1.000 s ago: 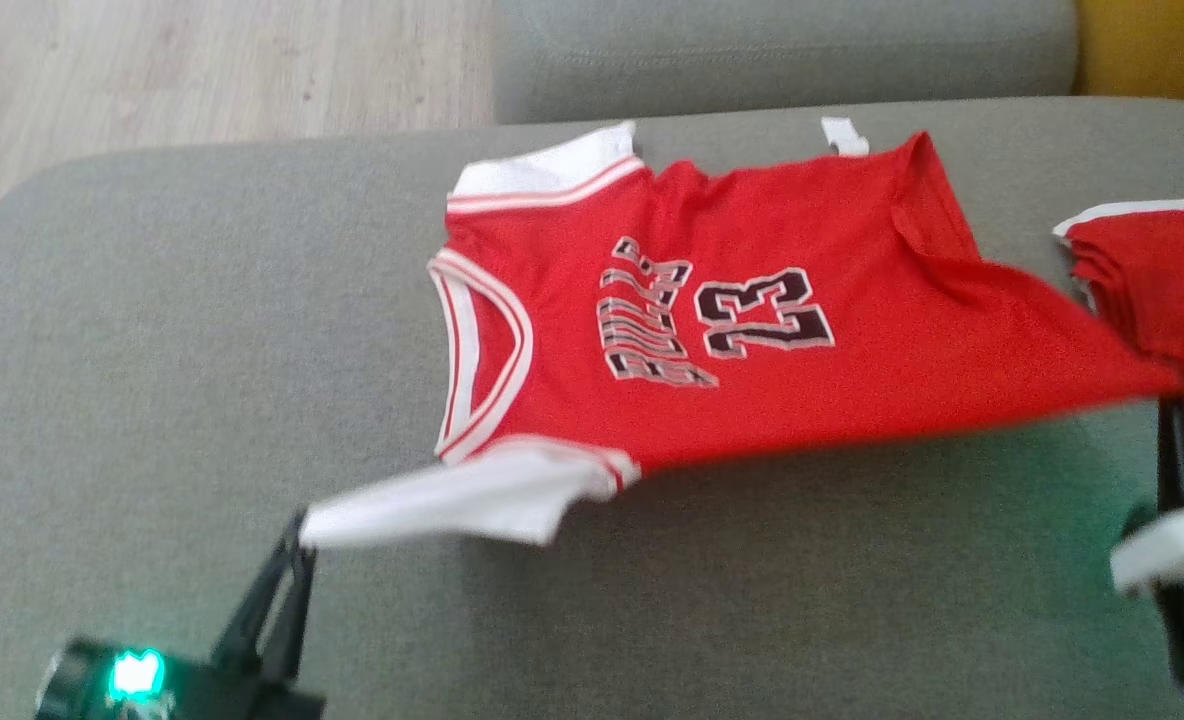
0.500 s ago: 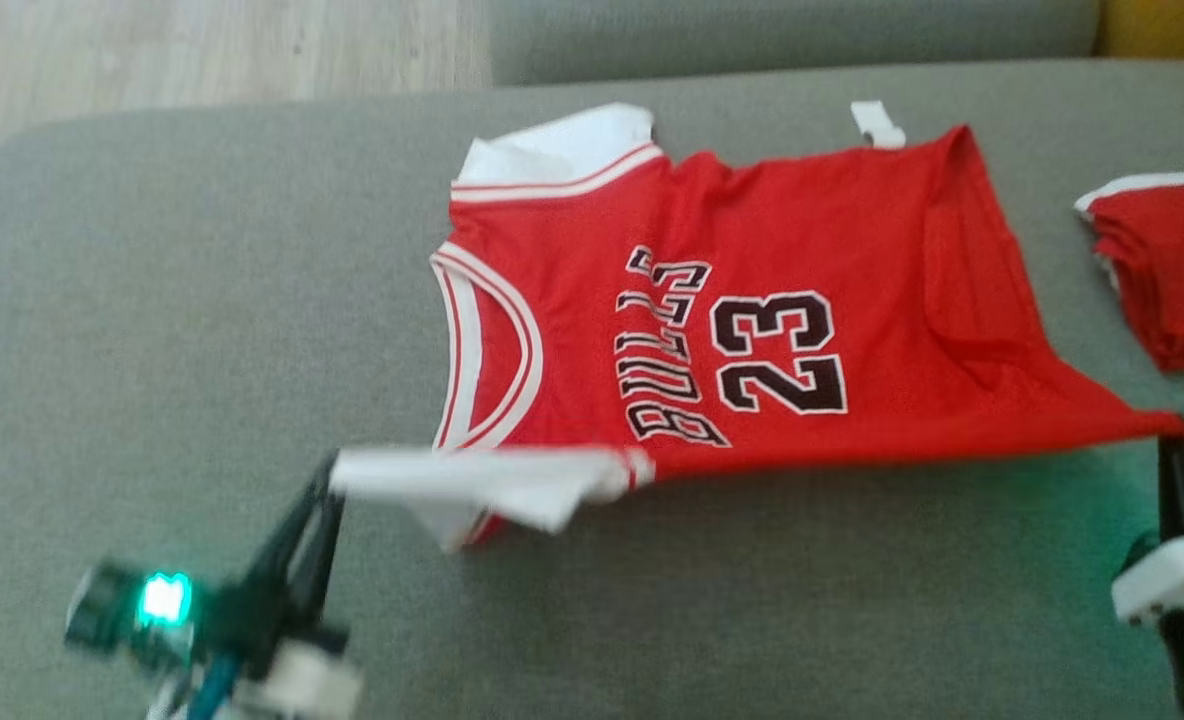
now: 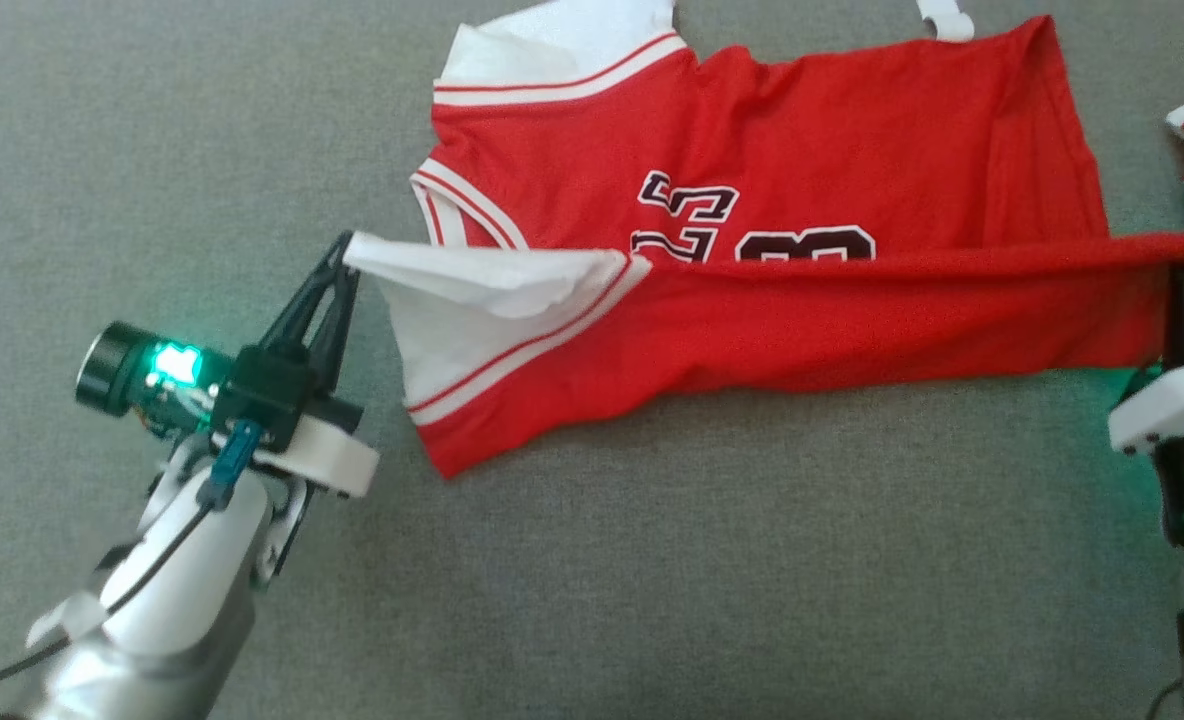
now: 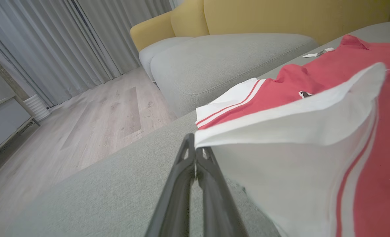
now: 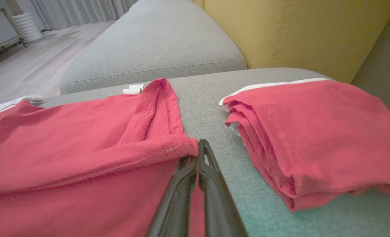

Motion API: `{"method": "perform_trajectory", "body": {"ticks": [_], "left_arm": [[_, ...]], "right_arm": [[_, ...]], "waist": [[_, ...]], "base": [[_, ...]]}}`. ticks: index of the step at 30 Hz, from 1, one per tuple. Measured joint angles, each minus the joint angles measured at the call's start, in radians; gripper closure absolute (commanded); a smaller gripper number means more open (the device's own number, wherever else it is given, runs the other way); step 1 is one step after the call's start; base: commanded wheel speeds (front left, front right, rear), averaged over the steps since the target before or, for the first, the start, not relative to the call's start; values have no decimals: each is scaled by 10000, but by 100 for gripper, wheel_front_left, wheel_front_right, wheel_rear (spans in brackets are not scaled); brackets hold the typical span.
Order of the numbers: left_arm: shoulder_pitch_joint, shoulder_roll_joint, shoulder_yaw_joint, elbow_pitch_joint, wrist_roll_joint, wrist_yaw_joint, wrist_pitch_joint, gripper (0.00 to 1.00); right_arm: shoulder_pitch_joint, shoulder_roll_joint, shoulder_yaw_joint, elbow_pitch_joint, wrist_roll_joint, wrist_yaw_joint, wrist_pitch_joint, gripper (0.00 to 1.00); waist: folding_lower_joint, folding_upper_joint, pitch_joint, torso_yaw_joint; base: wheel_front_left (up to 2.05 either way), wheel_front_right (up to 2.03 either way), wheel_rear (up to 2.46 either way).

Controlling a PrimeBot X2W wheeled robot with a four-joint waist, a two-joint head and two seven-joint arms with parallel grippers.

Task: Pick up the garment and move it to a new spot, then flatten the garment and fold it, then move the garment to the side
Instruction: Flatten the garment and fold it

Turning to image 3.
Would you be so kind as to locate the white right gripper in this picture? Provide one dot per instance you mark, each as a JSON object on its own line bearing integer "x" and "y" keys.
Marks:
{"x": 1182, "y": 400}

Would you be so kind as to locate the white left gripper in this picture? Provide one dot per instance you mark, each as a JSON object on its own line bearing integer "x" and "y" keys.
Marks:
{"x": 332, "y": 460}

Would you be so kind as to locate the red basketball jersey white sleeves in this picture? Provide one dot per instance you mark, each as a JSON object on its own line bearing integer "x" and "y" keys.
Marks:
{"x": 802, "y": 330}

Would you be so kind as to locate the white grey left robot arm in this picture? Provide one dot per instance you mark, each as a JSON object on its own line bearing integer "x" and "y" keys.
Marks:
{"x": 182, "y": 580}

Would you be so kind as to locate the large grey sofa seat cushion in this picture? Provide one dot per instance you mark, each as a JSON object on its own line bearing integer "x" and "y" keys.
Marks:
{"x": 652, "y": 600}

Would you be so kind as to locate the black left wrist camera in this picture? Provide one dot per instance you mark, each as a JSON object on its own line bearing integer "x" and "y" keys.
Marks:
{"x": 267, "y": 395}

